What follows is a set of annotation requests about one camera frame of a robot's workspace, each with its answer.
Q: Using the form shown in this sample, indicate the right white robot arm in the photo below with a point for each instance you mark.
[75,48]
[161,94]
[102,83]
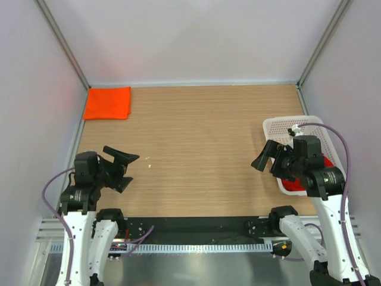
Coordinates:
[339,261]

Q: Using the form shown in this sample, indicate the white plastic perforated basket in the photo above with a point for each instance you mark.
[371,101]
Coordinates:
[277,129]

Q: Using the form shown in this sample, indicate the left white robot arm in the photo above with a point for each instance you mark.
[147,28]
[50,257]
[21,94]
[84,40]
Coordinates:
[89,233]

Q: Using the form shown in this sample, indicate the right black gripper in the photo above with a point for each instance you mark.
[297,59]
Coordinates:
[270,149]

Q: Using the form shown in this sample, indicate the slotted cable duct rail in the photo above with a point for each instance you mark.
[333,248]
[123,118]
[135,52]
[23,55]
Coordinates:
[188,249]

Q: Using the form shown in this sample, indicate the red t shirt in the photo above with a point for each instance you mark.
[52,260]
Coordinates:
[296,186]

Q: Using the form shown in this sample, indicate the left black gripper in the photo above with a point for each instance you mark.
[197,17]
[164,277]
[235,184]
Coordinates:
[119,182]

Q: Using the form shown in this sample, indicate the aluminium frame rail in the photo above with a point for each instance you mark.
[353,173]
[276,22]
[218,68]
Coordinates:
[49,229]

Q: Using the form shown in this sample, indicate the folded orange t shirt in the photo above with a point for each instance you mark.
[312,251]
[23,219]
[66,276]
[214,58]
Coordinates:
[108,104]

